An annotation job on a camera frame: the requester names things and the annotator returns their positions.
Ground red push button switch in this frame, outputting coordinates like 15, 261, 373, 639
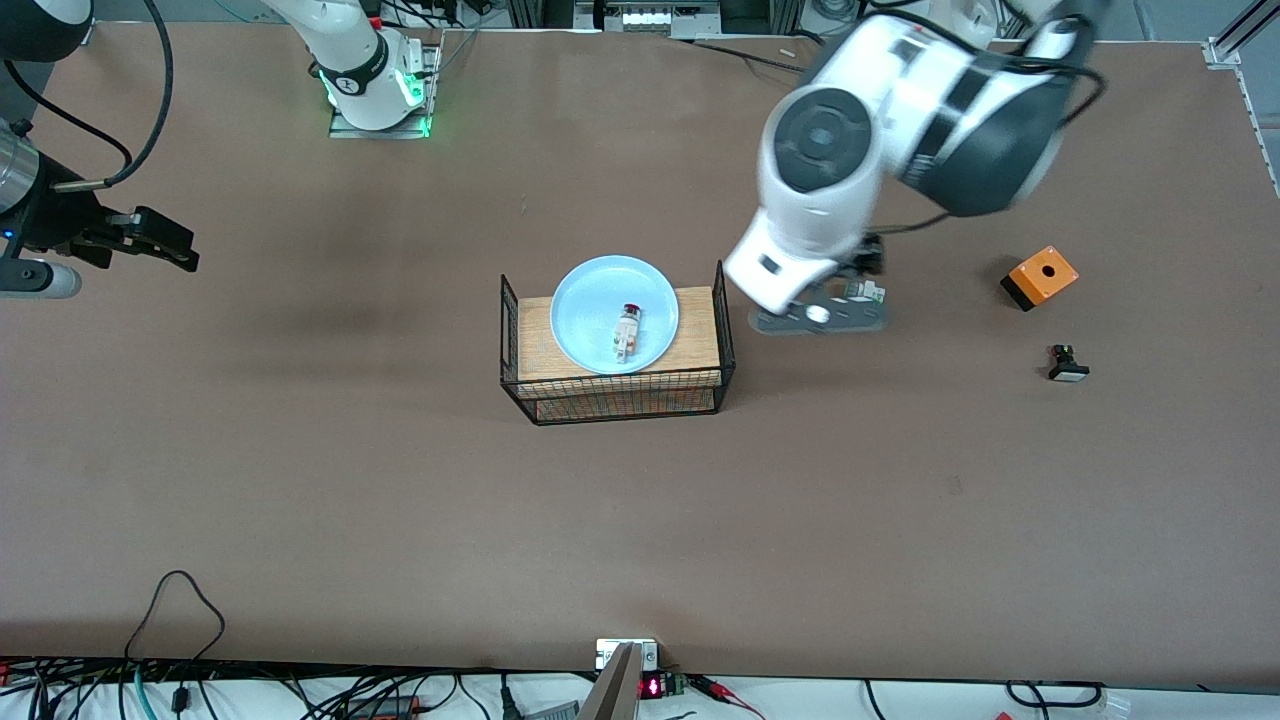
612, 303, 645, 365

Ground light blue round plate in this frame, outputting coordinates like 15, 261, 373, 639
549, 255, 681, 377

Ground wooden shelf board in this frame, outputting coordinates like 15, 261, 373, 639
517, 286, 722, 383

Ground white power strip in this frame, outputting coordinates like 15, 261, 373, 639
575, 0, 721, 37

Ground red black probe leads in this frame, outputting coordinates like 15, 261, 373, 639
688, 675, 766, 720

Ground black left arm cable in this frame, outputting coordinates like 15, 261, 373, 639
865, 8, 1111, 238

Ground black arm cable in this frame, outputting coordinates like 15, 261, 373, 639
0, 0, 175, 191
865, 8, 1111, 238

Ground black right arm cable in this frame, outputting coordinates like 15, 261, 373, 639
0, 0, 175, 191

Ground orange button enclosure box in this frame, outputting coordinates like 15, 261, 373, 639
1001, 245, 1080, 313

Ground black cable to base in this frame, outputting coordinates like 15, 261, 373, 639
678, 36, 813, 75

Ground black wire mesh rack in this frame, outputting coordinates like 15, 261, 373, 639
499, 260, 737, 427

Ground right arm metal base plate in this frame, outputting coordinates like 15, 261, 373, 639
328, 42, 442, 140

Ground black looped table cable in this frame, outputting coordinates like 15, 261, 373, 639
125, 570, 226, 669

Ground aluminium frame profile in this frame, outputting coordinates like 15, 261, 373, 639
1203, 0, 1280, 71

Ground black cable with clear plug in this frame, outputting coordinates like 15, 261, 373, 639
1005, 680, 1131, 719

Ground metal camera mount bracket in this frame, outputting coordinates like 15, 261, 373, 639
578, 638, 660, 720

